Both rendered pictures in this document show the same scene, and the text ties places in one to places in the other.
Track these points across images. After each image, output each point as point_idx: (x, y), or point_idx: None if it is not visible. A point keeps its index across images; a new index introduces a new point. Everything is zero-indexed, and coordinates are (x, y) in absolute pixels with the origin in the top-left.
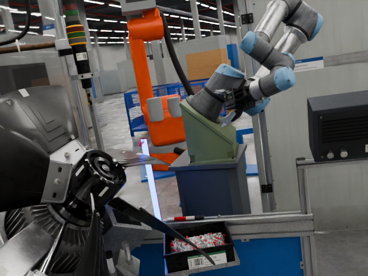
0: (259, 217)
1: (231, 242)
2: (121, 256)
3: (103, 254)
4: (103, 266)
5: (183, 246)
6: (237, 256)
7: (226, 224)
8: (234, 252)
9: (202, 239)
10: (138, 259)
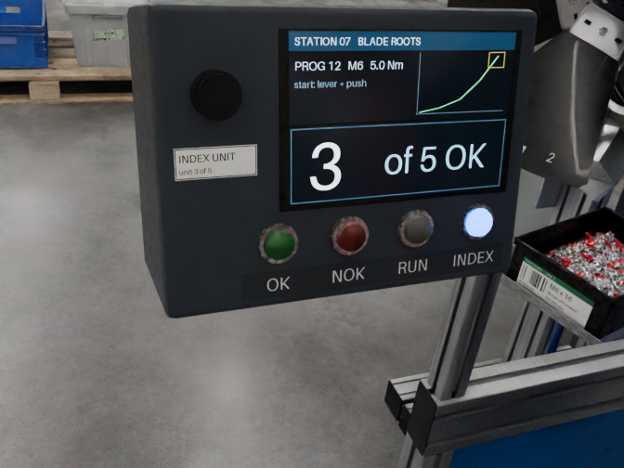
0: (558, 356)
1: (520, 239)
2: (604, 129)
3: (501, 1)
4: (487, 1)
5: (623, 255)
6: (513, 280)
7: (593, 288)
8: (534, 302)
9: (612, 279)
10: (598, 158)
